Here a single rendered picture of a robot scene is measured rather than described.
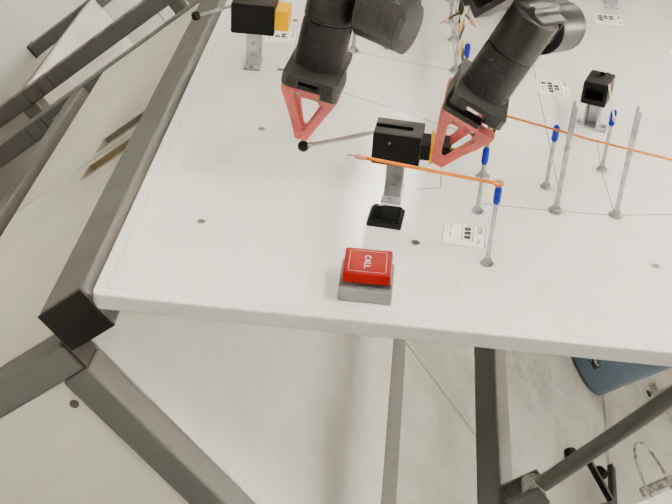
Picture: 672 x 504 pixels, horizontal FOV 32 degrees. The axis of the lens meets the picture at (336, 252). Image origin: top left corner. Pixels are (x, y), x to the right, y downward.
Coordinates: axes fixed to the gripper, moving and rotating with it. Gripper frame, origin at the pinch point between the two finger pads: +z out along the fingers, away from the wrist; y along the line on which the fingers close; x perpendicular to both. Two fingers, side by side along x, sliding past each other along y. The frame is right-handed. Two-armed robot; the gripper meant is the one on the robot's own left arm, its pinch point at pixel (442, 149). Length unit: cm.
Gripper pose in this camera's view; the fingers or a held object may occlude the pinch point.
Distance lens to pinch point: 135.5
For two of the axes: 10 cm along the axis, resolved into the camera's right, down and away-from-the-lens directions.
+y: 1.8, -5.2, 8.3
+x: -8.6, -4.9, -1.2
